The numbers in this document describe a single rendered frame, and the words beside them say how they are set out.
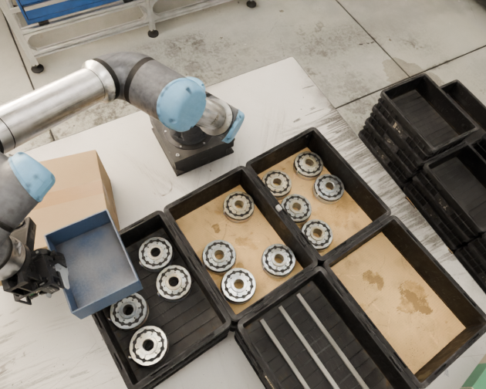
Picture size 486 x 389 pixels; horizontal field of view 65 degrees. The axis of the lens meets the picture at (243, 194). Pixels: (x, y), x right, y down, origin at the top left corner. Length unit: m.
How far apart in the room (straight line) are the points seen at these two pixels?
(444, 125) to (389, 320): 1.24
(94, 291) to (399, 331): 0.86
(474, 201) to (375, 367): 1.20
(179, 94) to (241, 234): 0.56
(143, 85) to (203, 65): 2.00
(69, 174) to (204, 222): 0.45
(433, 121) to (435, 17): 1.69
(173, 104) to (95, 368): 0.84
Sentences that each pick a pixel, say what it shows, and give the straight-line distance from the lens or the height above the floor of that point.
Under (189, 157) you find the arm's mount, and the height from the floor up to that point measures 0.80.
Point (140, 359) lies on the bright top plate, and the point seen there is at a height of 0.86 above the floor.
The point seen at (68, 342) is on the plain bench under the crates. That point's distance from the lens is 1.37.
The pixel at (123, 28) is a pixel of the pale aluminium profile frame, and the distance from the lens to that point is 2.99.
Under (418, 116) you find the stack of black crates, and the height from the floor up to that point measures 0.49.
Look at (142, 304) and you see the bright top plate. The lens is 1.17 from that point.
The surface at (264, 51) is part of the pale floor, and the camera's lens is 3.01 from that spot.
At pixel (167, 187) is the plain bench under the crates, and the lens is 1.48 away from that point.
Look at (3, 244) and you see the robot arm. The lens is 0.72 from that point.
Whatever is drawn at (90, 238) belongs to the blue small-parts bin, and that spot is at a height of 1.07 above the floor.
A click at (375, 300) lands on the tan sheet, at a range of 1.28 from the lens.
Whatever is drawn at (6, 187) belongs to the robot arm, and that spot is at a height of 1.46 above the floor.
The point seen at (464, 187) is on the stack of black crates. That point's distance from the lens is 2.22.
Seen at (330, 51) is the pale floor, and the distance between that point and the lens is 3.12.
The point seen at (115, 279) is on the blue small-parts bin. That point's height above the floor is 1.07.
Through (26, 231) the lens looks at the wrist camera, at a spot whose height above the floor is 1.27.
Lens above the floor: 1.98
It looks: 62 degrees down
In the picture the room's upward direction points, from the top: 8 degrees clockwise
